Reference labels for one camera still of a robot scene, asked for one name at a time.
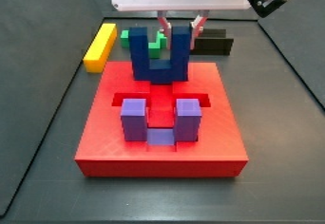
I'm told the green zigzag block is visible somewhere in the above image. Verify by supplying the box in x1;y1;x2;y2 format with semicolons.
119;29;167;59

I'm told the blue U-shaped block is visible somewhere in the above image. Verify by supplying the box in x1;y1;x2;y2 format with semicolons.
129;27;190;84

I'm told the red slotted puzzle board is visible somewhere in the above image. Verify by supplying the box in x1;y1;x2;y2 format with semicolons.
75;62;249;177

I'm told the purple U-shaped block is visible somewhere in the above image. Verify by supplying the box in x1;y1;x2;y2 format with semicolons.
120;99;202;146

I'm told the yellow long bar block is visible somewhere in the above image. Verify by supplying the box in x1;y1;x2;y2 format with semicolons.
83;23;116;73

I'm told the black angle bracket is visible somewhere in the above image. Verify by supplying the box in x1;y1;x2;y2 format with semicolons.
190;28;234;56

